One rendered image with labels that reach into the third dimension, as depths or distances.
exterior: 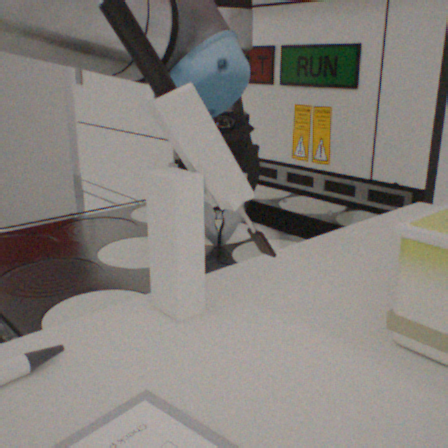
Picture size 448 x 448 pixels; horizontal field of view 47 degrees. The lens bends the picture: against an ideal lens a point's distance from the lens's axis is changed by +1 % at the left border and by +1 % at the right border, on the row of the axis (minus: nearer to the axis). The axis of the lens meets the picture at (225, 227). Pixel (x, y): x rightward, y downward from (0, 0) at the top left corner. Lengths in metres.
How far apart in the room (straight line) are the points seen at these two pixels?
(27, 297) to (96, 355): 0.24
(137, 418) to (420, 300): 0.14
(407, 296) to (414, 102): 0.33
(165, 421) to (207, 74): 0.25
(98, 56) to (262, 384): 0.23
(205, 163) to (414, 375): 0.15
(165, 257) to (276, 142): 0.43
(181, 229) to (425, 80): 0.36
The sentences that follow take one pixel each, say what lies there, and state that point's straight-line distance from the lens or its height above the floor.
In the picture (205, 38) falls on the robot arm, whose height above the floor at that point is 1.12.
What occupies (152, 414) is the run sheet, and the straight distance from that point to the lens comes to 0.23.
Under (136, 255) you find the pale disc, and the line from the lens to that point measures 0.58.
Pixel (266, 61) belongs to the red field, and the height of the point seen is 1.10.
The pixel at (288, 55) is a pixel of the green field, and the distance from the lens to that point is 0.68.
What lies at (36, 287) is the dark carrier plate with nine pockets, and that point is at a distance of 0.53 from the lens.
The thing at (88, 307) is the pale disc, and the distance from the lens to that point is 0.48.
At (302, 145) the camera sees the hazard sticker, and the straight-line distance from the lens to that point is 0.67.
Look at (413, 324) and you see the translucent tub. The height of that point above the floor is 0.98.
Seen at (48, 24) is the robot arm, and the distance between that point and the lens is 0.33.
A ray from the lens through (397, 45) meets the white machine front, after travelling 0.59.
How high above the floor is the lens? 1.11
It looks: 18 degrees down
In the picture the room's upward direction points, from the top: straight up
